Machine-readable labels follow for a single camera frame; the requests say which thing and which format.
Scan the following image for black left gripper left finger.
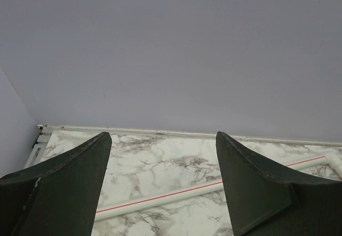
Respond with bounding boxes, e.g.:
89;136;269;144
1;132;112;235

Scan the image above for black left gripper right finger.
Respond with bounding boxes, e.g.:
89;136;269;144
216;132;341;235

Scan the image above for white PVC pipe frame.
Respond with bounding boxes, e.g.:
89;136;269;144
95;152;341;222

